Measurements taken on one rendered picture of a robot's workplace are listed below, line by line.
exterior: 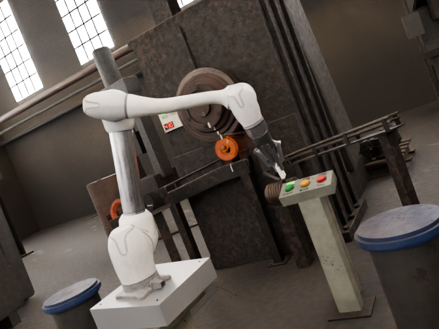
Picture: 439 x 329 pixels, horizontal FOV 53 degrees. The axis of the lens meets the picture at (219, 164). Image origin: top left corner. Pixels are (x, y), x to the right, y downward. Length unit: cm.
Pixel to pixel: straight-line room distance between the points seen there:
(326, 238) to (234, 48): 144
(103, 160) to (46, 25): 367
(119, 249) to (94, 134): 997
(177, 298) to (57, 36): 1072
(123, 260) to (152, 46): 177
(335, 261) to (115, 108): 112
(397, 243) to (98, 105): 119
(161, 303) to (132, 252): 24
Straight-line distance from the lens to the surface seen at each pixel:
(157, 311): 173
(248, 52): 285
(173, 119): 312
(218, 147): 285
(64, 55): 1203
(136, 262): 183
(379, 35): 864
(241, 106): 174
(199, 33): 299
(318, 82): 346
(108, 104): 179
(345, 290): 205
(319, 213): 192
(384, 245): 156
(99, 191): 550
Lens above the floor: 97
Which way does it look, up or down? 5 degrees down
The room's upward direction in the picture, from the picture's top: 21 degrees counter-clockwise
